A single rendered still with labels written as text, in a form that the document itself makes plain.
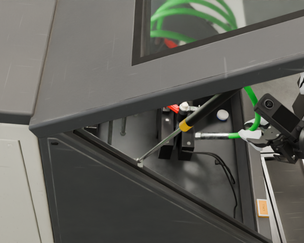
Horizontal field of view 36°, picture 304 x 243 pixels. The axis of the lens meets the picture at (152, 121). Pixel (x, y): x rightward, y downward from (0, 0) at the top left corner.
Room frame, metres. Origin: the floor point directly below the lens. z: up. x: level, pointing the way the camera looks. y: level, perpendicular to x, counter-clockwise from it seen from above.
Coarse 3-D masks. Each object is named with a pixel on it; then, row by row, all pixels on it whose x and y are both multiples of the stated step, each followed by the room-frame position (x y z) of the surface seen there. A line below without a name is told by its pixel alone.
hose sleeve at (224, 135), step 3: (222, 132) 0.72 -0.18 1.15; (225, 132) 0.72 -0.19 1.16; (201, 135) 0.72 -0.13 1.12; (204, 135) 0.72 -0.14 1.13; (207, 135) 0.71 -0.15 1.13; (210, 135) 0.71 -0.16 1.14; (213, 135) 0.71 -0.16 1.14; (216, 135) 0.71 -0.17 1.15; (219, 135) 0.71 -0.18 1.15; (222, 135) 0.70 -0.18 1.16; (225, 135) 0.70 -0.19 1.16; (204, 138) 0.71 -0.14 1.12; (207, 138) 0.71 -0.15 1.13; (210, 138) 0.71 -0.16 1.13; (213, 138) 0.71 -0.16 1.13; (216, 138) 0.70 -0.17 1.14; (219, 138) 0.70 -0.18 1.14; (222, 138) 0.70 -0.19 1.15; (225, 138) 0.70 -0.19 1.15; (228, 138) 0.70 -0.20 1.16
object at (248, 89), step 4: (244, 88) 0.70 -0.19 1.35; (248, 88) 0.70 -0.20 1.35; (248, 92) 0.70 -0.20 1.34; (252, 92) 0.70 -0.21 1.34; (252, 96) 0.70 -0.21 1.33; (252, 100) 0.69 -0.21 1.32; (256, 100) 0.70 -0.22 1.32; (256, 116) 0.69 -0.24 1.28; (260, 116) 0.69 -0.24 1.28; (256, 120) 0.69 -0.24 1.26; (260, 120) 0.69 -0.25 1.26; (256, 124) 0.69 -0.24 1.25; (252, 128) 0.69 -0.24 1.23; (256, 128) 0.69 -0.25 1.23; (232, 136) 0.70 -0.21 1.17; (236, 136) 0.70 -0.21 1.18
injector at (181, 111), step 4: (180, 104) 0.82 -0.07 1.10; (180, 108) 0.81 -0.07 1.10; (188, 108) 0.81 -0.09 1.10; (180, 112) 0.80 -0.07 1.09; (184, 112) 0.80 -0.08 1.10; (180, 116) 0.80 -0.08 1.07; (184, 116) 0.80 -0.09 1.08; (180, 120) 0.80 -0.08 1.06; (176, 124) 0.81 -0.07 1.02; (176, 128) 0.81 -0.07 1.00; (180, 132) 0.81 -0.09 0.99; (176, 136) 0.81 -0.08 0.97; (176, 140) 0.81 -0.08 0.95; (176, 144) 0.81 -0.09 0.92
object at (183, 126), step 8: (240, 88) 0.49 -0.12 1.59; (216, 96) 0.49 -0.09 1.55; (224, 96) 0.48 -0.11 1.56; (208, 104) 0.49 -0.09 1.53; (216, 104) 0.48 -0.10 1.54; (200, 112) 0.49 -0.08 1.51; (208, 112) 0.48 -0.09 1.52; (184, 120) 0.49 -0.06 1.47; (192, 120) 0.49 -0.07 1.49; (184, 128) 0.48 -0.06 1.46; (168, 136) 0.49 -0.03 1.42; (160, 144) 0.49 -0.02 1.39; (152, 152) 0.49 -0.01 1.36; (136, 160) 0.49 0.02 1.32
